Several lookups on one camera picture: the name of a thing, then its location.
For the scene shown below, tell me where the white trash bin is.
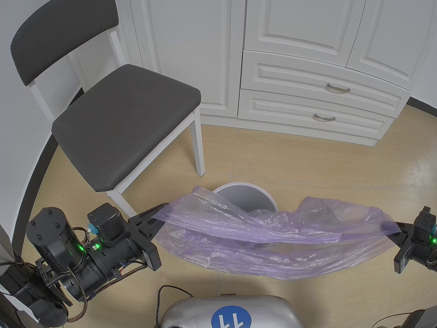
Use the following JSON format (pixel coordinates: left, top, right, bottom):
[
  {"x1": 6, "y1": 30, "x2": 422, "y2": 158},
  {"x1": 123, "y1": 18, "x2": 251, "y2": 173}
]
[{"x1": 212, "y1": 182, "x2": 278, "y2": 218}]

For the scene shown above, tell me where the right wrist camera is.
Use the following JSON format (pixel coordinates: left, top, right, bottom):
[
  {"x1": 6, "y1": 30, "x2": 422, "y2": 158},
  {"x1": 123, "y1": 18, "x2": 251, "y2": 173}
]
[{"x1": 413, "y1": 206, "x2": 437, "y2": 243}]

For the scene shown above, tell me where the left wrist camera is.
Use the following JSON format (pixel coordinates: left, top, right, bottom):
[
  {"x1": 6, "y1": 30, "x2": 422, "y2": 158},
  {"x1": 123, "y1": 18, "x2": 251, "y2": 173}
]
[{"x1": 87, "y1": 202, "x2": 130, "y2": 247}]

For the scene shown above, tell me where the white wardrobe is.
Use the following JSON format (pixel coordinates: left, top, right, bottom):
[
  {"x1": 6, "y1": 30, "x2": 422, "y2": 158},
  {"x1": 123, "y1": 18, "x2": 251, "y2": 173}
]
[{"x1": 113, "y1": 0, "x2": 437, "y2": 146}]

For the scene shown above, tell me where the black cable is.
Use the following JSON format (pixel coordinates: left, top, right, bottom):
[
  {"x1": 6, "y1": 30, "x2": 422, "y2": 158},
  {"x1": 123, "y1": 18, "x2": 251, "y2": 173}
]
[
  {"x1": 370, "y1": 311, "x2": 410, "y2": 328},
  {"x1": 155, "y1": 285, "x2": 195, "y2": 328}
]

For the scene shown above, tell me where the grey padded white chair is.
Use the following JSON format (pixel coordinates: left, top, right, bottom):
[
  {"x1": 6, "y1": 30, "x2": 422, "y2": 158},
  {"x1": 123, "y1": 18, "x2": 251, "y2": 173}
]
[{"x1": 10, "y1": 0, "x2": 205, "y2": 218}]

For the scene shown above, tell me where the purple plastic bag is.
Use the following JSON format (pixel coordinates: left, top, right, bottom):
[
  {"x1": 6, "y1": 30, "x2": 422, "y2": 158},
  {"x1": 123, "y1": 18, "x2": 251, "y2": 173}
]
[{"x1": 150, "y1": 185, "x2": 401, "y2": 281}]

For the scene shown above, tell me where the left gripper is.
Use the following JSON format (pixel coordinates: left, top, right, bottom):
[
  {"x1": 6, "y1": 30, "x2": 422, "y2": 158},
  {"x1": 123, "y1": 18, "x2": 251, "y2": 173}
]
[{"x1": 65, "y1": 202, "x2": 170, "y2": 301}]

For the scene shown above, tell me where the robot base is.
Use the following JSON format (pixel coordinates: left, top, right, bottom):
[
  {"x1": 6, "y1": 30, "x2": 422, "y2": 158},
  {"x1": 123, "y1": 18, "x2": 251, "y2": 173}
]
[{"x1": 160, "y1": 294, "x2": 302, "y2": 328}]

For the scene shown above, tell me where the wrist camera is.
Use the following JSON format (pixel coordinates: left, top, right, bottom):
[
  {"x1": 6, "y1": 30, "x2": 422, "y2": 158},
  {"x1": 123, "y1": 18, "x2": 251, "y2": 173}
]
[
  {"x1": 413, "y1": 206, "x2": 437, "y2": 243},
  {"x1": 87, "y1": 202, "x2": 130, "y2": 247}
]

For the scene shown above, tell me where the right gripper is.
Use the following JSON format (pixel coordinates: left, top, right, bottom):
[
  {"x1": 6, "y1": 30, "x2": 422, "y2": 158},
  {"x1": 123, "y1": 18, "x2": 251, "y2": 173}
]
[{"x1": 387, "y1": 221, "x2": 431, "y2": 274}]

